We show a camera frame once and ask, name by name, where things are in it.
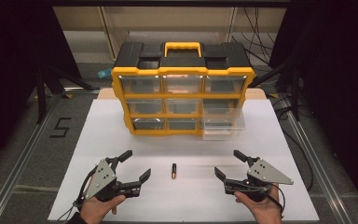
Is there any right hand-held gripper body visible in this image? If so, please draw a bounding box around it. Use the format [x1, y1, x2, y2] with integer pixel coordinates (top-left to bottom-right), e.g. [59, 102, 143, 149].
[223, 157, 295, 202]

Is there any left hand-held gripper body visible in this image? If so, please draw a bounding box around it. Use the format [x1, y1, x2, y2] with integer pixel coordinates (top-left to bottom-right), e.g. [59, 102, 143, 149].
[83, 157, 143, 203]

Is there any clear plastic drawer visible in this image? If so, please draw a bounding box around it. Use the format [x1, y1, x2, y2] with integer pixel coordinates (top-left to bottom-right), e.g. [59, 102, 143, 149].
[201, 107, 247, 141]

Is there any person's left hand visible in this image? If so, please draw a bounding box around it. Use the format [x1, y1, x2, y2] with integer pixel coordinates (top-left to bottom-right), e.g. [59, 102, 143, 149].
[78, 194, 127, 224]

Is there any person's right hand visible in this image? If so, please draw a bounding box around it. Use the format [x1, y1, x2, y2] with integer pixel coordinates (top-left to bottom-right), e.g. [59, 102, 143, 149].
[234, 184, 283, 224]

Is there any wooden board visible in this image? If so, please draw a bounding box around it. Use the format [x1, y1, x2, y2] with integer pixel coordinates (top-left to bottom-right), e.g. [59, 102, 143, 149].
[97, 87, 268, 101]

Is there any black metal stand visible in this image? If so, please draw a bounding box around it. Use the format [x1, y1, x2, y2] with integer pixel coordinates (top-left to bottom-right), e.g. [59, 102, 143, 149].
[32, 62, 101, 125]
[247, 57, 303, 122]

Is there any small blue packet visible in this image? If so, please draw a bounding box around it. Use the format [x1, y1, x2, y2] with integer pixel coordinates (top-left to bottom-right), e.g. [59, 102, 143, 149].
[97, 67, 113, 79]

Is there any yellow and black drawer organizer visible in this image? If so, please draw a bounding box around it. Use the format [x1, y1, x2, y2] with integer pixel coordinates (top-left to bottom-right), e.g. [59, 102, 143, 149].
[111, 41, 256, 137]

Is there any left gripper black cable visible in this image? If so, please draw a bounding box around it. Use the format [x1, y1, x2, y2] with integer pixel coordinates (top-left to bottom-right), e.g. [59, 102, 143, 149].
[56, 167, 98, 224]

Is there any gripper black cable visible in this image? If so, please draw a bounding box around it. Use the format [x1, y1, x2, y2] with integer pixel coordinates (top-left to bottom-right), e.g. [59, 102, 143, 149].
[266, 183, 287, 218]
[56, 167, 98, 224]

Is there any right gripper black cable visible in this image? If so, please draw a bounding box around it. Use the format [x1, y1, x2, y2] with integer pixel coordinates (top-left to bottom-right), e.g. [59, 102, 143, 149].
[266, 183, 287, 218]

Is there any black floor cable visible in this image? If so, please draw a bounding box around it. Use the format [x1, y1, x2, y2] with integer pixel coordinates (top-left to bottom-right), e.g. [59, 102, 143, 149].
[271, 95, 315, 192]

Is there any aluminium floor rail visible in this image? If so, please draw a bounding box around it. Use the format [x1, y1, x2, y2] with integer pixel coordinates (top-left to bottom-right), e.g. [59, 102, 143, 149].
[0, 92, 63, 224]
[278, 92, 355, 224]

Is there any bundle of black hanging cables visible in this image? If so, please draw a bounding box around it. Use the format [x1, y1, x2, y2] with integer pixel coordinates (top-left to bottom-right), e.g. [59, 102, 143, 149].
[230, 7, 278, 67]

